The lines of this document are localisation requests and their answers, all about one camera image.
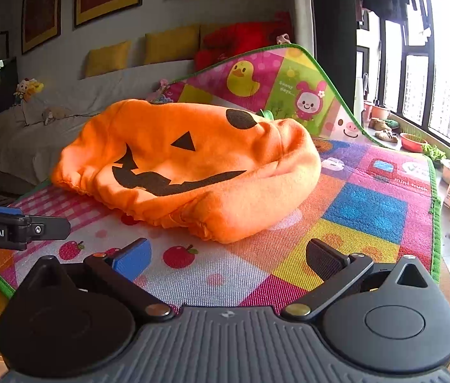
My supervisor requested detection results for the green leafy plant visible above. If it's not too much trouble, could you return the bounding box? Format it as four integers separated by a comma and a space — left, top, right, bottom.
422, 144, 446, 164

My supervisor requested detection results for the red plush blanket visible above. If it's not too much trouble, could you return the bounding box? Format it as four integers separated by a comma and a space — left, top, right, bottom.
194, 12, 293, 72

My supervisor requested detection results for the yellow cushion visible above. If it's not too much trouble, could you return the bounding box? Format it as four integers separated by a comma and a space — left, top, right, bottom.
85, 41, 133, 78
144, 26, 201, 65
200, 23, 229, 41

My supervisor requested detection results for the orange pumpkin costume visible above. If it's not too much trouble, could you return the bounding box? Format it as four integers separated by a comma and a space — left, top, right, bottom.
50, 99, 322, 245

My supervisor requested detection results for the colourful cartoon play mat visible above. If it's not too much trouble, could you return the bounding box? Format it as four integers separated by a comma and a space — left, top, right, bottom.
0, 44, 443, 316

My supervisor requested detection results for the red plastic basin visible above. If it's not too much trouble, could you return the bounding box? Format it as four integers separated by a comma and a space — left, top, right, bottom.
399, 132, 429, 153

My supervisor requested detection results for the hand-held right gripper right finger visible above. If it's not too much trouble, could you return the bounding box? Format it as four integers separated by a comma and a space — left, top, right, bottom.
281, 238, 437, 322

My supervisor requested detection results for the colourful plush toy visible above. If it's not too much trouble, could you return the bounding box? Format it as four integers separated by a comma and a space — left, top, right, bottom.
13, 78, 45, 104

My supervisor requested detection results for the black framed window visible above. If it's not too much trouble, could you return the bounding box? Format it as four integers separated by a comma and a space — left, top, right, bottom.
356, 0, 450, 160

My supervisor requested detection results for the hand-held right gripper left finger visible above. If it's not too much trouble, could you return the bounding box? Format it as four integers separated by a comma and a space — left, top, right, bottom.
29, 238, 175, 322

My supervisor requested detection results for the beige plush toy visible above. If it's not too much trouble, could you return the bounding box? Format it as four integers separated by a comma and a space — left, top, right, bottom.
41, 106, 72, 125

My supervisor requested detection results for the grey covered sofa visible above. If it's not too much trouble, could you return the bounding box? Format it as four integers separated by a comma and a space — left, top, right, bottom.
0, 59, 195, 196

